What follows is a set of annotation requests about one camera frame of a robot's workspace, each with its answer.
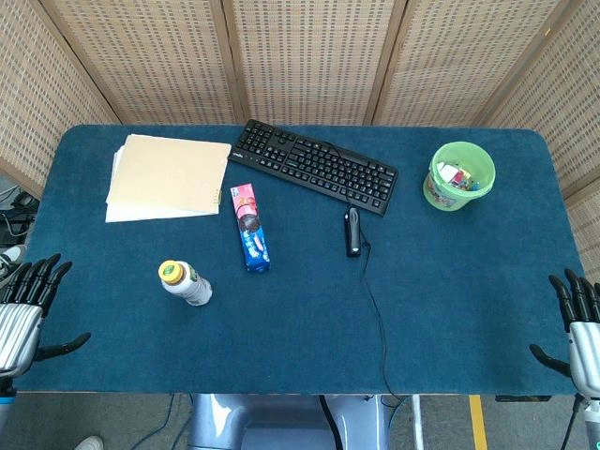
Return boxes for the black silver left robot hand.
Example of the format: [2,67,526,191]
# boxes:
[0,253,93,379]

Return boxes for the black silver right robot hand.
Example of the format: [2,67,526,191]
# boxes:
[529,268,600,402]

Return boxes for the white bottle with yellow cap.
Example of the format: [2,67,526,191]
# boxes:
[157,259,214,308]

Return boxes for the grey white sneaker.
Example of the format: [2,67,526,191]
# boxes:
[0,243,28,290]

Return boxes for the white paper sheets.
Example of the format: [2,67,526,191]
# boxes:
[105,144,221,224]

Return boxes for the white table leg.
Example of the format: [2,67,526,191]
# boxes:
[411,395,426,450]

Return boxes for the green plastic bucket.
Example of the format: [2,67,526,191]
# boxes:
[423,141,497,210]

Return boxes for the assorted small toy pieces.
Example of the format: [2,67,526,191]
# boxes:
[435,161,485,192]

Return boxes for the manila paper folder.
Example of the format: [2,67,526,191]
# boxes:
[106,134,233,218]

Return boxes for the blue pink cookie box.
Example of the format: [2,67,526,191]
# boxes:
[230,183,272,274]

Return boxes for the black stapler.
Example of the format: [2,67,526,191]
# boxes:
[344,206,364,259]

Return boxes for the grey blue robot torso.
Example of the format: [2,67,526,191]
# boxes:
[187,393,393,450]

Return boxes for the blue table cloth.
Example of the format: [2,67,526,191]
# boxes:
[13,124,587,398]

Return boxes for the black computer keyboard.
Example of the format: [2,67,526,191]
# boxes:
[227,118,399,218]

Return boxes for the woven bamboo folding screen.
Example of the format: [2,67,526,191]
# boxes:
[0,0,600,276]

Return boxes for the black right hand cable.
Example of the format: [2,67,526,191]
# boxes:
[560,395,587,450]

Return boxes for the tangled black floor cables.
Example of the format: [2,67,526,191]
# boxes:
[0,180,41,248]

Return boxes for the blue floor cable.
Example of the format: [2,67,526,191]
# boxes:
[133,393,194,450]

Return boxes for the thick black torso cable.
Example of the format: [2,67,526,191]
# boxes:
[318,396,344,450]

